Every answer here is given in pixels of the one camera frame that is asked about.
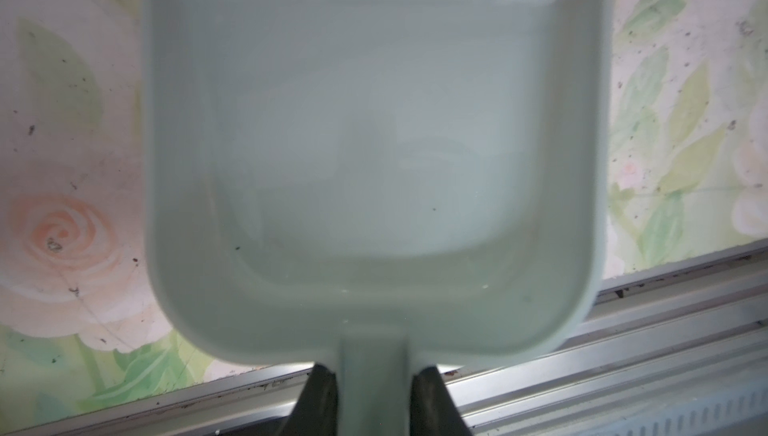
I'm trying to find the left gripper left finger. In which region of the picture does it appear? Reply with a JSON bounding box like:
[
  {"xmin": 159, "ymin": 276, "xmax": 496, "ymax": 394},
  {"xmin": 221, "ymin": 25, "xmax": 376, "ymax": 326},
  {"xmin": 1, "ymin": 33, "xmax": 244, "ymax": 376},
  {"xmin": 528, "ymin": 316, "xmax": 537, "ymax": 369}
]
[{"xmin": 287, "ymin": 364, "xmax": 339, "ymax": 436}]

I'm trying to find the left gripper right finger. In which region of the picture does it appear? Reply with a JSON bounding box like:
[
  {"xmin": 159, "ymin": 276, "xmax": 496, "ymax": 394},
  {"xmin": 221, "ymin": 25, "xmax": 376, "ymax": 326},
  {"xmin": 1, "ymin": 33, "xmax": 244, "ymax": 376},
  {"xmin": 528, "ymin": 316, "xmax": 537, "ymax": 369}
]
[{"xmin": 409, "ymin": 366, "xmax": 472, "ymax": 436}]

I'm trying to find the grey-blue dustpan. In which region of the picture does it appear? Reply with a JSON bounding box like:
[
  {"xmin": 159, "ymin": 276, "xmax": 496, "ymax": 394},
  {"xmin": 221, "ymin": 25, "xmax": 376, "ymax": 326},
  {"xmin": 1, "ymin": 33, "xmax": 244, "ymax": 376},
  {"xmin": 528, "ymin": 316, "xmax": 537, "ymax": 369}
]
[{"xmin": 141, "ymin": 0, "xmax": 614, "ymax": 435}]

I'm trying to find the aluminium front rail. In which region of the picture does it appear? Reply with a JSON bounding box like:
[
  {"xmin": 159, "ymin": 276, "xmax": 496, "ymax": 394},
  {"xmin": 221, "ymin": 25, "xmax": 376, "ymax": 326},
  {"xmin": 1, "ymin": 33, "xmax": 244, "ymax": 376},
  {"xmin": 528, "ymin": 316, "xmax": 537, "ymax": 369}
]
[{"xmin": 1, "ymin": 241, "xmax": 767, "ymax": 435}]

